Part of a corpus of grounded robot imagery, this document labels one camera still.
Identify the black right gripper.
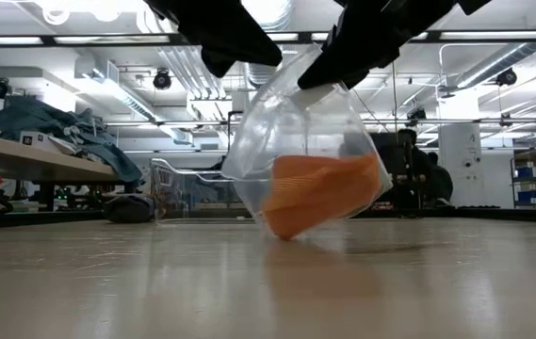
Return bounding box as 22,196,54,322
297,0,493,91

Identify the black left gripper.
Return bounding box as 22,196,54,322
143,0,284,79

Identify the clear plastic zip bag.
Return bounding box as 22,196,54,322
221,44,394,242

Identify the orange elastic bandage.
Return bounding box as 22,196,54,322
261,153,383,242

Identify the black computer monitor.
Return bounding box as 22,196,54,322
368,132,415,176

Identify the ceiling light strip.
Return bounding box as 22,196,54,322
439,29,536,40
0,35,44,46
53,35,171,45

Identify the person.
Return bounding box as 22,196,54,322
396,127,455,209

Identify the clear plastic bin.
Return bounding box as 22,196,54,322
149,157,269,225

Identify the blue cloth pile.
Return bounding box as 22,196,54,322
0,95,144,186

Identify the white tagged box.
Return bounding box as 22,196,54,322
19,130,78,156

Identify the wooden workbench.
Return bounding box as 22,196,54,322
0,132,121,212

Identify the silver ventilation duct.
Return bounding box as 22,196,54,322
455,41,536,91

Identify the black aluminium table frame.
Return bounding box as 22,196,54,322
0,208,536,232

